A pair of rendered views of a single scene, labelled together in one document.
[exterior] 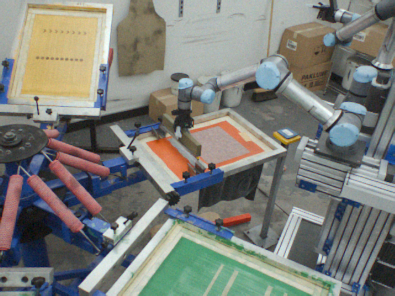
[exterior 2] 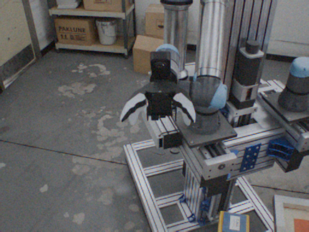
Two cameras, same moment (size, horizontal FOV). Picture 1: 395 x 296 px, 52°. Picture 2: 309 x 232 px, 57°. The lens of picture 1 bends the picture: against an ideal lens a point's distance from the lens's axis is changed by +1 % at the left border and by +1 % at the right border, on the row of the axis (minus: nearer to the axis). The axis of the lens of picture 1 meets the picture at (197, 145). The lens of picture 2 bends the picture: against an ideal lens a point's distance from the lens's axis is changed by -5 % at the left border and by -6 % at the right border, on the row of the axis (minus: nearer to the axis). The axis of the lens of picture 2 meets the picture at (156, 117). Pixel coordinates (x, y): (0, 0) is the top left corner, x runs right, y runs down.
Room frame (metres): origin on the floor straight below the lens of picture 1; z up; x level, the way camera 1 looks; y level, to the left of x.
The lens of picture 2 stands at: (2.99, -0.28, 2.08)
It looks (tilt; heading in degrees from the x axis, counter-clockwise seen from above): 38 degrees down; 229
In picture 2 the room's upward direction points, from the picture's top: straight up
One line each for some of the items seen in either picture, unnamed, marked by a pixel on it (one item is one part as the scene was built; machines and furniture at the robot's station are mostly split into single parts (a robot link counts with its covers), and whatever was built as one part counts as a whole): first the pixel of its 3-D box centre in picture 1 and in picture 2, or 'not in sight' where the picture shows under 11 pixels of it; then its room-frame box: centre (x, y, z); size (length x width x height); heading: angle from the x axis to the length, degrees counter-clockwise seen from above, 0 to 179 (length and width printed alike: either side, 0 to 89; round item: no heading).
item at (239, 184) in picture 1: (228, 182); not in sight; (1.93, -0.20, 0.79); 0.46 x 0.09 x 0.33; 126
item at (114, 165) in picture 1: (119, 164); not in sight; (1.72, 0.40, 1.02); 0.17 x 0.06 x 0.05; 126
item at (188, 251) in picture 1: (192, 266); not in sight; (1.06, -0.03, 1.05); 1.08 x 0.61 x 0.23; 66
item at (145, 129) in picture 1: (149, 131); not in sight; (2.13, 0.31, 0.98); 0.30 x 0.05 x 0.07; 126
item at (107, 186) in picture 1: (141, 176); not in sight; (1.79, 0.30, 0.89); 1.24 x 0.06 x 0.06; 126
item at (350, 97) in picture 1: (357, 98); (204, 114); (2.17, -0.90, 1.31); 0.15 x 0.15 x 0.10
